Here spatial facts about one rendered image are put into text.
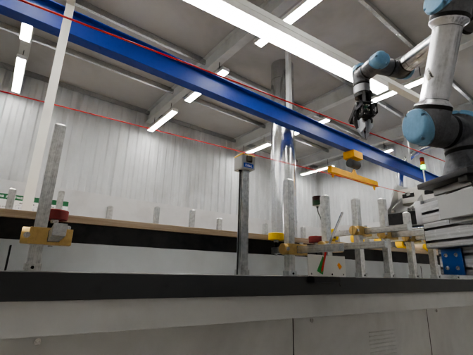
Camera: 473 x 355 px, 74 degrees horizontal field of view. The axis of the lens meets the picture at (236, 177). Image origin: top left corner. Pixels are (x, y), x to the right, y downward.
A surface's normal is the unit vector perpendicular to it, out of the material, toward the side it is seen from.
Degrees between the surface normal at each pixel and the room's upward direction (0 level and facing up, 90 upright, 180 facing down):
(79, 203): 90
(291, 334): 90
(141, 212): 90
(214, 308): 90
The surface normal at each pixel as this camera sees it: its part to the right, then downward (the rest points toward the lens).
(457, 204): -0.99, -0.07
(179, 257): 0.53, -0.22
